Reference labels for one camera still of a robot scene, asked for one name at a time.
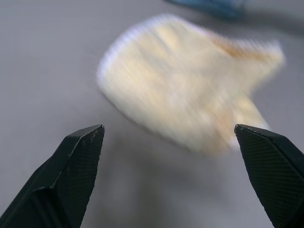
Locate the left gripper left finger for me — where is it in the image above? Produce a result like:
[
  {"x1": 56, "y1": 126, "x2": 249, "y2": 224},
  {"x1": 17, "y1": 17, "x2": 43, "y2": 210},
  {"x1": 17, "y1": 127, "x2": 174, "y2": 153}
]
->
[{"x1": 0, "y1": 124, "x2": 105, "y2": 228}]

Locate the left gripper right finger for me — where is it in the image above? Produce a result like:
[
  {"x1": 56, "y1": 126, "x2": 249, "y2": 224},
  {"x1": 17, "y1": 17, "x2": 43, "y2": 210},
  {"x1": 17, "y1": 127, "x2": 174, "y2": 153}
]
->
[{"x1": 233, "y1": 123, "x2": 304, "y2": 228}]

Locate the yellow towel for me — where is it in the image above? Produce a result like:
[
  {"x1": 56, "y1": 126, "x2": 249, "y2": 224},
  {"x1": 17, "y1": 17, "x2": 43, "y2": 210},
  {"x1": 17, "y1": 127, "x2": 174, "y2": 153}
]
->
[{"x1": 95, "y1": 13, "x2": 286, "y2": 155}]

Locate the blue blurred object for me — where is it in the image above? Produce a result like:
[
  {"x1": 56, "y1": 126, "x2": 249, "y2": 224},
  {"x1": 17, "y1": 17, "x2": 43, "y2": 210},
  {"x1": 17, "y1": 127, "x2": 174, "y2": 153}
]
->
[{"x1": 163, "y1": 0, "x2": 246, "y2": 20}]

